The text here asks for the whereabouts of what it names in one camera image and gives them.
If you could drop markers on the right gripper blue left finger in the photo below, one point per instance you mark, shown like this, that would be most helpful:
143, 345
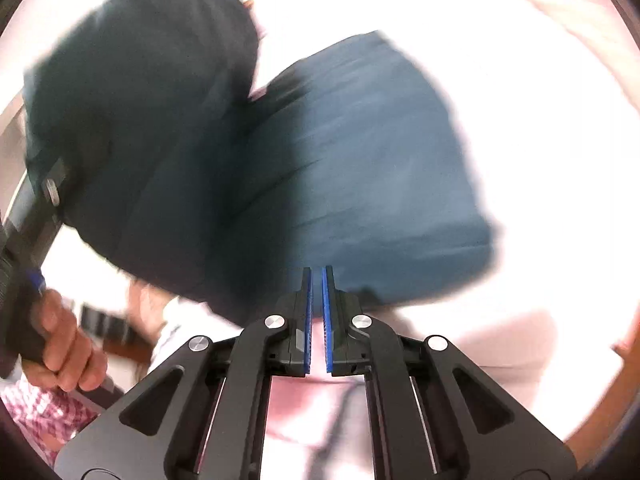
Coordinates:
306, 319

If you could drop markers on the striped fleece bed blanket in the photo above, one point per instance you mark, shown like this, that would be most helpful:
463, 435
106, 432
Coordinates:
511, 376

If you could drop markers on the plaid shirt left forearm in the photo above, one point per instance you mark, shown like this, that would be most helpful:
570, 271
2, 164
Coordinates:
48, 419

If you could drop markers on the person's left hand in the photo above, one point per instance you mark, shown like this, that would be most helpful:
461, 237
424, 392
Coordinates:
69, 359

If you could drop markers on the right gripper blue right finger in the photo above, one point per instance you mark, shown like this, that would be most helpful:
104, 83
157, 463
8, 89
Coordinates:
326, 286

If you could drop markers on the teal puffer jacket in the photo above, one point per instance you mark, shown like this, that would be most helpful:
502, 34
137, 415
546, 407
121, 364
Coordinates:
179, 177

